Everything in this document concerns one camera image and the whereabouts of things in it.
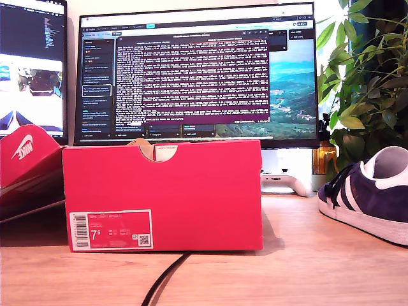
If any red Nike shoebox lid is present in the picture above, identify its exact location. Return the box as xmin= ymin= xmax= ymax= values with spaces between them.
xmin=0 ymin=124 xmax=68 ymax=224

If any blue suede white-striped shoe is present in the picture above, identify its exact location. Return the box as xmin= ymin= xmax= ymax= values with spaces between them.
xmin=317 ymin=145 xmax=408 ymax=247

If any red Nike shoebox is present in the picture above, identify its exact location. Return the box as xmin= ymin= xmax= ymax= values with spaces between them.
xmin=62 ymin=139 xmax=264 ymax=252

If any brown packing paper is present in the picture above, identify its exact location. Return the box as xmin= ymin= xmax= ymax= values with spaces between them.
xmin=125 ymin=138 xmax=156 ymax=160

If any large black computer monitor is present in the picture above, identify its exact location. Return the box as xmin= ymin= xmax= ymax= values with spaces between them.
xmin=73 ymin=1 xmax=321 ymax=149

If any white monitor stand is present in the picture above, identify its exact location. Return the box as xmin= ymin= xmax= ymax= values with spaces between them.
xmin=261 ymin=148 xmax=313 ymax=194

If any white game controller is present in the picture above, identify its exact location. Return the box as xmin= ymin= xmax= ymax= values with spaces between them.
xmin=261 ymin=173 xmax=314 ymax=197

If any pale green plant pot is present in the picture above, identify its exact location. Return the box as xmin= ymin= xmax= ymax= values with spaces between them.
xmin=311 ymin=173 xmax=328 ymax=192

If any amber pump bottle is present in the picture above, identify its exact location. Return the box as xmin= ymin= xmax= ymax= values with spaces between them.
xmin=312 ymin=113 xmax=339 ymax=175

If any green leafy houseplant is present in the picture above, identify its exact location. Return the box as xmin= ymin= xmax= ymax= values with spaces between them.
xmin=315 ymin=0 xmax=408 ymax=179

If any black monitor with code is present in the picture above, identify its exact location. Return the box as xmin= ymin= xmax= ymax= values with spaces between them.
xmin=0 ymin=0 xmax=69 ymax=145

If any dark teal curtain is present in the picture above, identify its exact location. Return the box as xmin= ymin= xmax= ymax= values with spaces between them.
xmin=349 ymin=0 xmax=408 ymax=64

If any black cable on table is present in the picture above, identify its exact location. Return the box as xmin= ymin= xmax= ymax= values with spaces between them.
xmin=141 ymin=251 xmax=192 ymax=306

